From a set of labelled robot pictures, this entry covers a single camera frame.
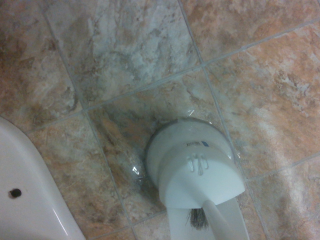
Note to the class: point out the white toilet brush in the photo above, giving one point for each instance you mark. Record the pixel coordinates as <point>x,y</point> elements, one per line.
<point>225,225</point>

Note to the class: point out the white toilet bowl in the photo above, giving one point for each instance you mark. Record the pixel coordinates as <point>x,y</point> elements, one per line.
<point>27,190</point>

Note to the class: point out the white brush holder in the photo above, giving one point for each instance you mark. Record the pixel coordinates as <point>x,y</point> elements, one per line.
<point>190,155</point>

